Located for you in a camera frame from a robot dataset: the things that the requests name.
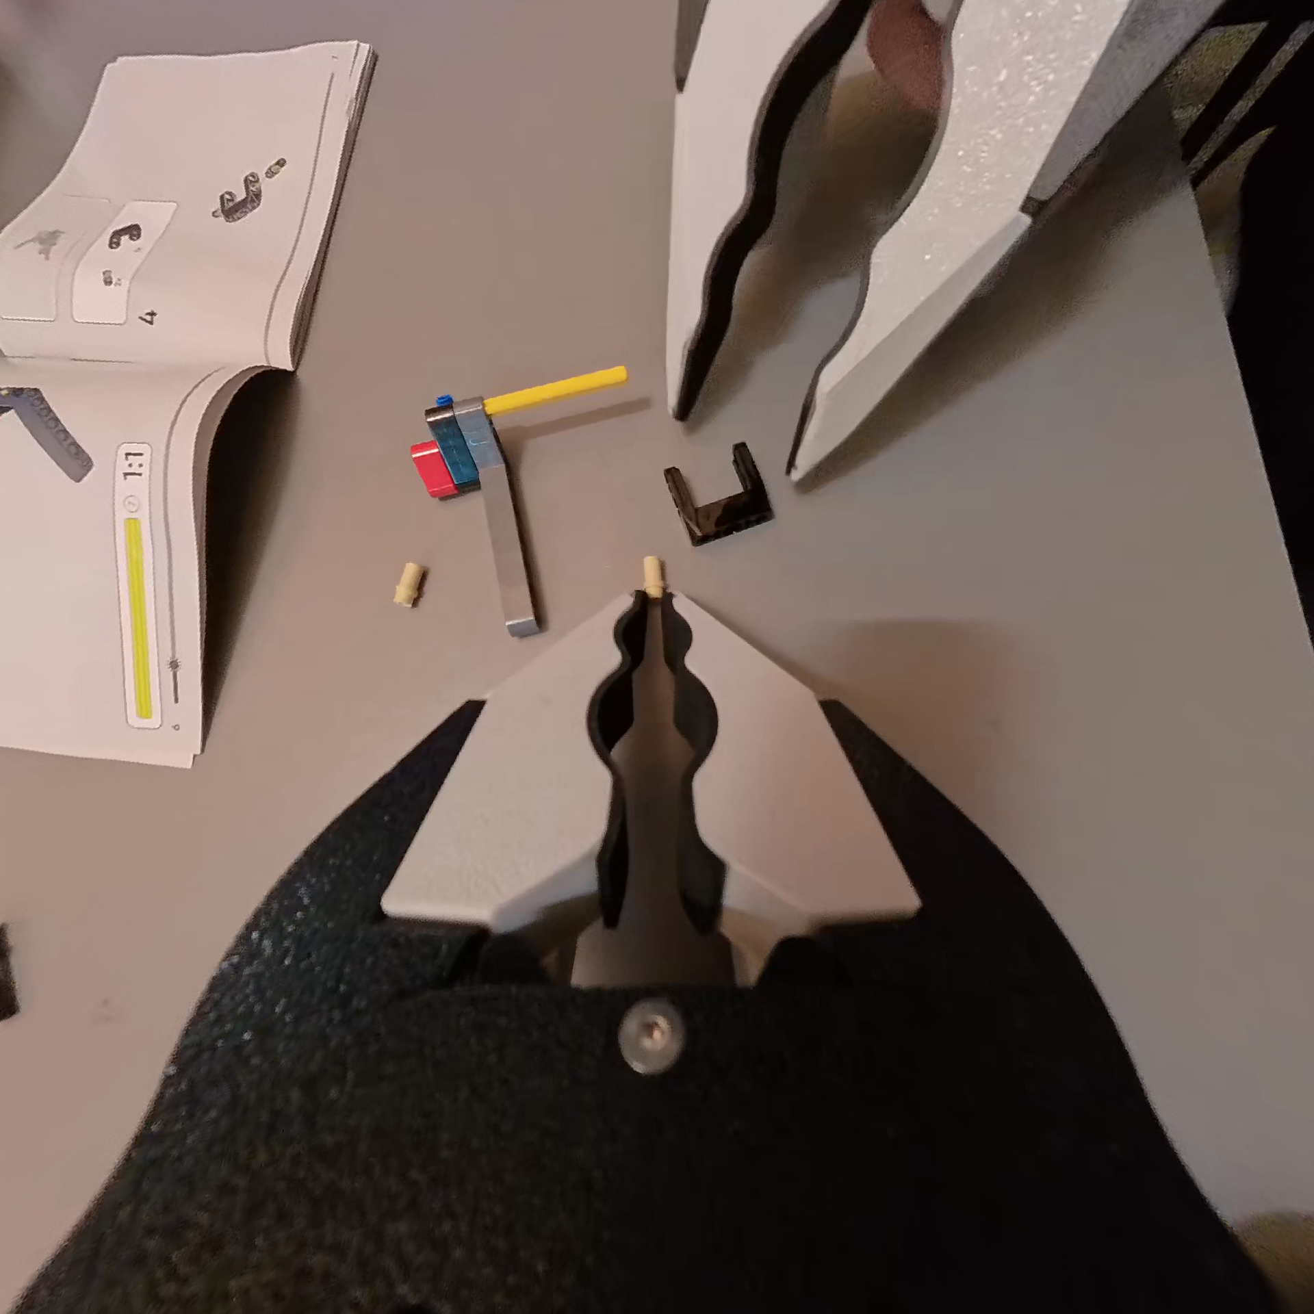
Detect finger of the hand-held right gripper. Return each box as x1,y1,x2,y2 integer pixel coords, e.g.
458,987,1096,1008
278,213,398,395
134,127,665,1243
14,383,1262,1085
665,0,877,422
785,0,1229,482

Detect black u-shaped lego bracket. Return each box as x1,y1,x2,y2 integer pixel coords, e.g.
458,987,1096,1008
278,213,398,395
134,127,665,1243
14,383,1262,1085
662,441,777,547

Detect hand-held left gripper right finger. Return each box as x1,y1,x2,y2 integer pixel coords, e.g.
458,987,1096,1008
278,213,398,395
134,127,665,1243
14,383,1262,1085
665,590,924,987

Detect person's right hand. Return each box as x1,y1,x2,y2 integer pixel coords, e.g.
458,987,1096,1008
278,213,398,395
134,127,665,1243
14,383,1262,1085
865,0,951,117

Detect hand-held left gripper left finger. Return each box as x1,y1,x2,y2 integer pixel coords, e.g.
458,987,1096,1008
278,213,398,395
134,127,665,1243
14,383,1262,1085
380,590,644,981

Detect lego assembly with yellow axle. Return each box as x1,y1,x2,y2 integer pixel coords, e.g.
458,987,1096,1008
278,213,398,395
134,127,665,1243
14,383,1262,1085
409,363,630,639

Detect person's dark clothed legs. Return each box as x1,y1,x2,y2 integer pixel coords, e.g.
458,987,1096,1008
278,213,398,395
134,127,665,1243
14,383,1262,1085
1227,154,1314,658

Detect open instruction booklet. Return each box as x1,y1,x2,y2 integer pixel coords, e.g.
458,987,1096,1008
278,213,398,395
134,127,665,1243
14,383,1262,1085
0,39,376,770

